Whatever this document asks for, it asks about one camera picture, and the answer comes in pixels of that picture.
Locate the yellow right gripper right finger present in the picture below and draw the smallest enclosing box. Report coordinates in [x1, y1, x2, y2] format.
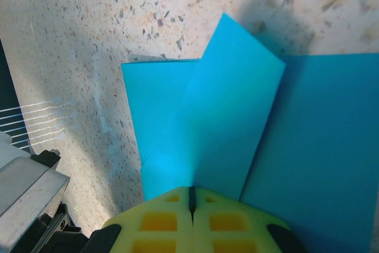
[192, 186, 309, 253]

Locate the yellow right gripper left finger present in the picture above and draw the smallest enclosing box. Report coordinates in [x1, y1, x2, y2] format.
[84, 186, 194, 253]

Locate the blue paper sheet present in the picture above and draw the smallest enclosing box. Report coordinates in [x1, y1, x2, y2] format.
[121, 12, 379, 253]

